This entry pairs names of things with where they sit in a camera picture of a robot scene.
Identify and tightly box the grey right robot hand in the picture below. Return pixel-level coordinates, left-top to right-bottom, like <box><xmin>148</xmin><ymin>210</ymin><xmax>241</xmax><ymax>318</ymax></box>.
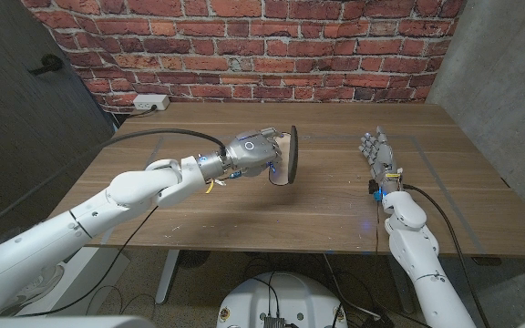
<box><xmin>358</xmin><ymin>126</ymin><xmax>404</xmax><ymax>195</ymax></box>

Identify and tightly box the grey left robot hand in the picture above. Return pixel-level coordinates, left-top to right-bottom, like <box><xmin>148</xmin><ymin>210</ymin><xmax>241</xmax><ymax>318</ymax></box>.
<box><xmin>220</xmin><ymin>127</ymin><xmax>286</xmax><ymax>179</ymax></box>

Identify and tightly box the black glasses case beige lining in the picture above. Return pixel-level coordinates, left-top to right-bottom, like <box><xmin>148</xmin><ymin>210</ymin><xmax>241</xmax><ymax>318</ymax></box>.
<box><xmin>268</xmin><ymin>125</ymin><xmax>299</xmax><ymax>187</ymax></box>

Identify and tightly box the white power strip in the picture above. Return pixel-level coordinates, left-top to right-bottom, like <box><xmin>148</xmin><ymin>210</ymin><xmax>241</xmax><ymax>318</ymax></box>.
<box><xmin>132</xmin><ymin>94</ymin><xmax>171</xmax><ymax>111</ymax></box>

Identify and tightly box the grey table leg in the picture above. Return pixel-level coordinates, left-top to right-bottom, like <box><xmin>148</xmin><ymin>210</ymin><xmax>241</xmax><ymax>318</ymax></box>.
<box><xmin>387</xmin><ymin>261</ymin><xmax>417</xmax><ymax>314</ymax></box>
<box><xmin>155</xmin><ymin>249</ymin><xmax>181</xmax><ymax>305</ymax></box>

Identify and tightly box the white robot torso base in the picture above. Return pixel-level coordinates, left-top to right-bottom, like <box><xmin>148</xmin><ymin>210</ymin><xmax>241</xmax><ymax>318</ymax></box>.
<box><xmin>216</xmin><ymin>272</ymin><xmax>348</xmax><ymax>328</ymax></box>

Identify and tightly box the black floor power adapter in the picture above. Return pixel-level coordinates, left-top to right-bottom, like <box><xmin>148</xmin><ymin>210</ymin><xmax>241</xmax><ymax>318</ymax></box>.
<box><xmin>357</xmin><ymin>312</ymin><xmax>394</xmax><ymax>328</ymax></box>

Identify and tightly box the small grey torso box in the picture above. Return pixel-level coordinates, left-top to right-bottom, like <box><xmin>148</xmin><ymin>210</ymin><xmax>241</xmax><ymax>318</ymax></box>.
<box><xmin>262</xmin><ymin>313</ymin><xmax>287</xmax><ymax>328</ymax></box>

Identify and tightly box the white floor board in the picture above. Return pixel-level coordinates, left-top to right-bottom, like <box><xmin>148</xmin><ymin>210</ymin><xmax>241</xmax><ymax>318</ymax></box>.
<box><xmin>29</xmin><ymin>245</ymin><xmax>131</xmax><ymax>316</ymax></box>

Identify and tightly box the grey sneaker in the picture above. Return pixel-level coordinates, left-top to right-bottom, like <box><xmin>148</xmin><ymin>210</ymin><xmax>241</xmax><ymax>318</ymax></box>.
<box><xmin>0</xmin><ymin>266</ymin><xmax>66</xmax><ymax>316</ymax></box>

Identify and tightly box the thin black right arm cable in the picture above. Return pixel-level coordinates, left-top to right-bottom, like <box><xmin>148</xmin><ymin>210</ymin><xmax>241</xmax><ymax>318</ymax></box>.
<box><xmin>374</xmin><ymin>200</ymin><xmax>381</xmax><ymax>256</ymax></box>

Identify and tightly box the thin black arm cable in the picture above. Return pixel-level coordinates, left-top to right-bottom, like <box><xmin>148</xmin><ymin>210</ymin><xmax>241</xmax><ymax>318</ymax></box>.
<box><xmin>15</xmin><ymin>206</ymin><xmax>160</xmax><ymax>317</ymax></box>
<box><xmin>374</xmin><ymin>200</ymin><xmax>381</xmax><ymax>256</ymax></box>

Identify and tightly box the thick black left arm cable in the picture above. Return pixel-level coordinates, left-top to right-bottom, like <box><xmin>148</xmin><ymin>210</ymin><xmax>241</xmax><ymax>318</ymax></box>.
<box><xmin>0</xmin><ymin>128</ymin><xmax>227</xmax><ymax>238</ymax></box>

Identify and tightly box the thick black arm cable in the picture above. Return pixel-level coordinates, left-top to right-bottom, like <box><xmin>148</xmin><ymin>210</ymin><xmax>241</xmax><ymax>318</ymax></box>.
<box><xmin>0</xmin><ymin>128</ymin><xmax>227</xmax><ymax>238</ymax></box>
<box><xmin>402</xmin><ymin>183</ymin><xmax>492</xmax><ymax>328</ymax></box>

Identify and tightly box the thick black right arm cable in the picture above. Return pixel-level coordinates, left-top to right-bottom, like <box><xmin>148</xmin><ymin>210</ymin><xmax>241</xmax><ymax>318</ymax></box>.
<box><xmin>402</xmin><ymin>183</ymin><xmax>492</xmax><ymax>328</ymax></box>

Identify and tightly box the printed brick wall backdrop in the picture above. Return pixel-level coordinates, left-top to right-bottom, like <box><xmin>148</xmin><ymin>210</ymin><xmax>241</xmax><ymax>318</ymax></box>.
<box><xmin>20</xmin><ymin>0</ymin><xmax>468</xmax><ymax>113</ymax></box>

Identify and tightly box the black power strip cable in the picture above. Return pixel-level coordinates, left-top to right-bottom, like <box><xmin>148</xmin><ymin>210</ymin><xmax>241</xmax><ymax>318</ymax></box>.
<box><xmin>120</xmin><ymin>104</ymin><xmax>159</xmax><ymax>119</ymax></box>

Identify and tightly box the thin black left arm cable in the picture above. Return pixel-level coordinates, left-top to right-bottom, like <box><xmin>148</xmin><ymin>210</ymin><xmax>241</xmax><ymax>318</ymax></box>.
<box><xmin>15</xmin><ymin>206</ymin><xmax>160</xmax><ymax>317</ymax></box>

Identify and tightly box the black door handle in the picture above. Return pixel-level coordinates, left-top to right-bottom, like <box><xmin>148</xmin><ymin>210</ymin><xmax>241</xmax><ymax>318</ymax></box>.
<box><xmin>28</xmin><ymin>53</ymin><xmax>63</xmax><ymax>77</ymax></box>

